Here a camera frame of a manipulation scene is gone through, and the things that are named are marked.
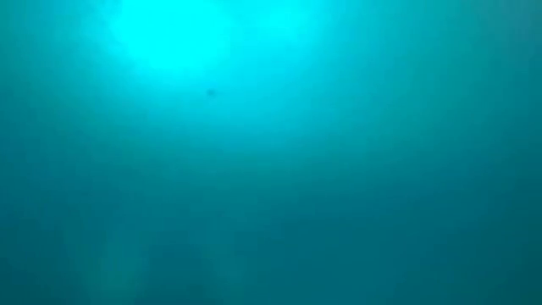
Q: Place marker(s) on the blue plastic bin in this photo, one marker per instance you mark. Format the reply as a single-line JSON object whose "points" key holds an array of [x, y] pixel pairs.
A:
{"points": [[271, 169]]}

